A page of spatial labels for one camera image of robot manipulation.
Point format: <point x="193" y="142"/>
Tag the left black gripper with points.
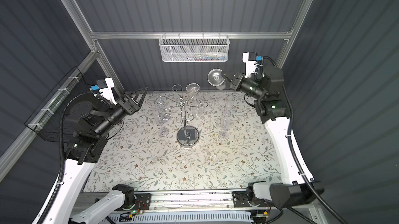
<point x="130" y="106"/>

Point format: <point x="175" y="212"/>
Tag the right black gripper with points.
<point x="237" y="80"/>

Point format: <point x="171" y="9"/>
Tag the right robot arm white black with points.
<point x="297" y="186"/>

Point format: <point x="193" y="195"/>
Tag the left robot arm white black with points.
<point x="83" y="134"/>

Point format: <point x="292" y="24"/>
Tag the chrome wine glass rack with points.
<point x="188" y="136"/>

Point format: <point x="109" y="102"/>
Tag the items in white basket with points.
<point x="206" y="57"/>

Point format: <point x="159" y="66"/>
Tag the floral patterned table mat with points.
<point x="138" y="156"/>

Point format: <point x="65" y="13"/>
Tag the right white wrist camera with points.
<point x="253" y="65"/>

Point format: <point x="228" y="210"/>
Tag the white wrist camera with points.
<point x="104" y="88"/>
<point x="253" y="65"/>

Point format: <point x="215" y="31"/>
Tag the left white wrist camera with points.
<point x="104" y="88"/>

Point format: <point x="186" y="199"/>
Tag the white wire mesh basket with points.
<point x="172" y="50"/>

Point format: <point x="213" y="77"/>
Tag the black wire basket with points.
<point x="45" y="119"/>

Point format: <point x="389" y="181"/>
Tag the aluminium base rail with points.
<point x="217" y="199"/>

